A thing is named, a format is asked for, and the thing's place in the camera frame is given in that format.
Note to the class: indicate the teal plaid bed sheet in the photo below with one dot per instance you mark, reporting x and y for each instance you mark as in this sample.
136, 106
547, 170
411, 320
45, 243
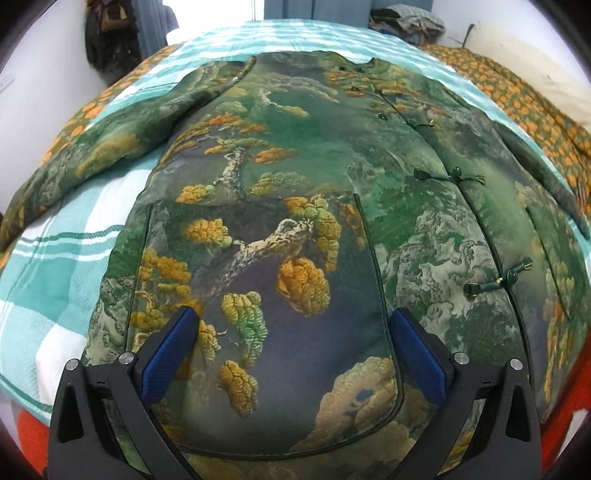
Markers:
60, 295

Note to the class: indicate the orange floral bed sheet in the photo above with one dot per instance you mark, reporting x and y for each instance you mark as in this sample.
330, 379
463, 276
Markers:
92, 110

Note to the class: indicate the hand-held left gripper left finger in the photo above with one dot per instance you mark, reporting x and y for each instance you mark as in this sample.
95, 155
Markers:
168, 355

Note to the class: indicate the narrow blue curtain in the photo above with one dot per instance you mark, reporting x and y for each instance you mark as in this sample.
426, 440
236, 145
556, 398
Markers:
157, 27

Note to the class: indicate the hanging coats on wall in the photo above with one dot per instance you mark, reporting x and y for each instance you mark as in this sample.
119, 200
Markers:
111, 41

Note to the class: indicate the green landscape print jacket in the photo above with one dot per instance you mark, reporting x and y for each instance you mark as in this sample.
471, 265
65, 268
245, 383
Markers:
277, 184

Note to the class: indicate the orange cloth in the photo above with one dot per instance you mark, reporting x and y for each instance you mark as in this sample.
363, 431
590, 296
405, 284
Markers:
32, 429

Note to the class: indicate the pile of folded clothes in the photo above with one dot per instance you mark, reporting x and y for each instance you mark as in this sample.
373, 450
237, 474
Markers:
406, 23

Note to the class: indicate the wide blue curtain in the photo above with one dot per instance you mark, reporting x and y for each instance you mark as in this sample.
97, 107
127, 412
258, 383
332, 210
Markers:
318, 9

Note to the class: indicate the cream pillow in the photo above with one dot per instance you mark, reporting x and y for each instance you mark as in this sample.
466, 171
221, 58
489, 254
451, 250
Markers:
531, 55

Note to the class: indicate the orange floral duvet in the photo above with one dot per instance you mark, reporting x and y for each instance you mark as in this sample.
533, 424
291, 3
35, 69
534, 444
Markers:
521, 101

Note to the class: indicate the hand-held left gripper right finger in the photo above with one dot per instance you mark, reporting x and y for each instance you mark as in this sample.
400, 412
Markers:
418, 355

